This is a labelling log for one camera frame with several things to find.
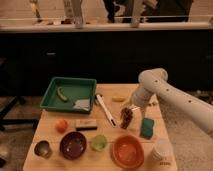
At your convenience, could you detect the orange bowl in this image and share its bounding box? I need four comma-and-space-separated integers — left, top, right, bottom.
110, 135, 144, 169

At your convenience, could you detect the white lidded jar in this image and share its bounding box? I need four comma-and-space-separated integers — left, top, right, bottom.
151, 139, 173, 163

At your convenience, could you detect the dark red grape bunch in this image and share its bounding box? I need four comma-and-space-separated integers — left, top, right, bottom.
120, 108, 133, 129

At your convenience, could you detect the light green cup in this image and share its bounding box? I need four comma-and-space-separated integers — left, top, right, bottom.
91, 135, 107, 152

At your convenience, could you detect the green pepper in tray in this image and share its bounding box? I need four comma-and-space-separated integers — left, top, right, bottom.
57, 87, 68, 102

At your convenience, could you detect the orange fruit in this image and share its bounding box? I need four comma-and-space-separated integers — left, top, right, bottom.
55, 119, 68, 133

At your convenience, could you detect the dark purple bowl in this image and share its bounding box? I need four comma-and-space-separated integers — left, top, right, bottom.
59, 131, 87, 160

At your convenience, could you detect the green plastic tray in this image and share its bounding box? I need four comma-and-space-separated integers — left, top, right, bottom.
40, 77, 96, 114

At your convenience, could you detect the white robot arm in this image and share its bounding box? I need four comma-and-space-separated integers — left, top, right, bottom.
125, 68, 213, 137

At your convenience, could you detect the metal cup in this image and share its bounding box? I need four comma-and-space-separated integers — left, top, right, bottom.
34, 140, 52, 158

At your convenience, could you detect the grey cloth in tray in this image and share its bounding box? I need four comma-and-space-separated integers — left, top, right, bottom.
74, 99, 90, 111

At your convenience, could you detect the wooden block eraser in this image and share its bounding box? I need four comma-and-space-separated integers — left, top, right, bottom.
75, 119, 97, 131

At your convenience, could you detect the teal sponge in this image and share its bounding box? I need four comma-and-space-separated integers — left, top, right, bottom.
140, 118, 154, 139

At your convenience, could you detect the yellow banana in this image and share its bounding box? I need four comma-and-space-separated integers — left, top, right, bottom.
112, 96, 127, 102

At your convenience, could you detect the white handled knife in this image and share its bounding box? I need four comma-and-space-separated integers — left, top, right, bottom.
95, 94, 116, 127

